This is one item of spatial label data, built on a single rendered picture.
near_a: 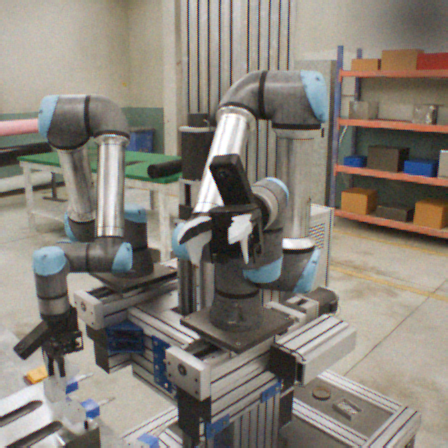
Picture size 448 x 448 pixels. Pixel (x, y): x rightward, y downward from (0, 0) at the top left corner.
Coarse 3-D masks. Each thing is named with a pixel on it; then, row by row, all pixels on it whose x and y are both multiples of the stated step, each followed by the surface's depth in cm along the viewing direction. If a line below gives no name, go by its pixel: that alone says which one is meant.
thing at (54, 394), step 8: (56, 376) 120; (80, 376) 123; (88, 376) 124; (48, 384) 116; (56, 384) 116; (72, 384) 119; (48, 392) 117; (56, 392) 116; (64, 392) 118; (56, 400) 117
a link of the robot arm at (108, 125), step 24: (96, 96) 125; (96, 120) 124; (120, 120) 125; (96, 144) 127; (120, 144) 125; (120, 168) 124; (96, 192) 124; (120, 192) 123; (96, 216) 122; (120, 216) 122; (96, 240) 120; (120, 240) 121; (96, 264) 118; (120, 264) 119
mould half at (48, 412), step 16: (0, 400) 117; (16, 400) 117; (32, 400) 117; (48, 400) 117; (64, 400) 117; (0, 416) 112; (32, 416) 112; (48, 416) 111; (0, 432) 107; (16, 432) 107; (64, 432) 106; (80, 432) 106; (96, 432) 108
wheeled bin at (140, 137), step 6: (132, 132) 811; (138, 132) 815; (144, 132) 830; (150, 132) 843; (132, 138) 818; (138, 138) 823; (144, 138) 834; (150, 138) 847; (132, 144) 823; (138, 144) 826; (144, 144) 838; (150, 144) 850; (132, 150) 826; (138, 150) 830; (144, 150) 842; (150, 150) 853
